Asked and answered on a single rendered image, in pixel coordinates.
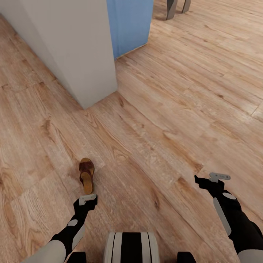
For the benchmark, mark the robot trunk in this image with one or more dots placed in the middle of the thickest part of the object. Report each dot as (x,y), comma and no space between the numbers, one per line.
(131,247)

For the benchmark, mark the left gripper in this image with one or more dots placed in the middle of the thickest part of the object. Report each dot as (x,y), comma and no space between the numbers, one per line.
(89,205)

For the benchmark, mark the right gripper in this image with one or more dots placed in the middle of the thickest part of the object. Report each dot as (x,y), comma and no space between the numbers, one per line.
(207,184)

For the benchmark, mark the sandal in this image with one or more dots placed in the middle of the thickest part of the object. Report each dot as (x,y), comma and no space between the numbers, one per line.
(87,169)

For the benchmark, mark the coffee table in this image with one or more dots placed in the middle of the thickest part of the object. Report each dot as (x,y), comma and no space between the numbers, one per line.
(171,7)

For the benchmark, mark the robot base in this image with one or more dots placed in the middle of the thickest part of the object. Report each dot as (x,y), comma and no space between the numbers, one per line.
(80,257)

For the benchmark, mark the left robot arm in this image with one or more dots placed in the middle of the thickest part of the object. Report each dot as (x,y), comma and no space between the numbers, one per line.
(63,243)

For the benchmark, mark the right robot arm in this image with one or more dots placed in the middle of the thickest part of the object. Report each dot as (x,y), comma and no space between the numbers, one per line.
(246,235)

